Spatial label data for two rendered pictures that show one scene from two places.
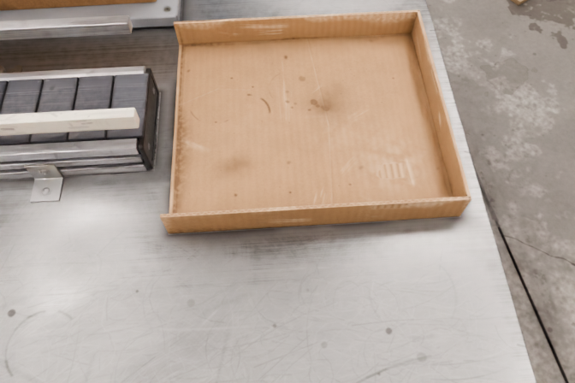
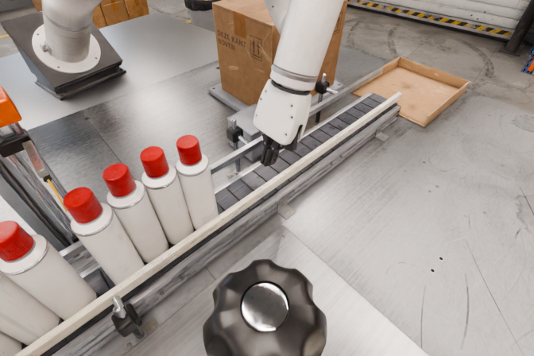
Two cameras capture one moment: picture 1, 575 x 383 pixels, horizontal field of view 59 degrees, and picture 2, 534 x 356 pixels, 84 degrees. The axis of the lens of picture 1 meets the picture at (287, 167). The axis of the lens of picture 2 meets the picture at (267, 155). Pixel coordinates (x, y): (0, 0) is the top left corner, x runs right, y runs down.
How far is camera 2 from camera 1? 0.93 m
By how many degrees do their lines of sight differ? 29
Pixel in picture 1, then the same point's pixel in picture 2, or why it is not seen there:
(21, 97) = (354, 112)
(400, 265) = (471, 105)
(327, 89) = (401, 83)
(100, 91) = (370, 101)
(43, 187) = (381, 136)
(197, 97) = not seen: hidden behind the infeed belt
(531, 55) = not seen: hidden behind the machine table
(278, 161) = (419, 101)
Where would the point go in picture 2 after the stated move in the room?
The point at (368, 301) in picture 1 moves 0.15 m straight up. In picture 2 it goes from (477, 113) to (504, 68)
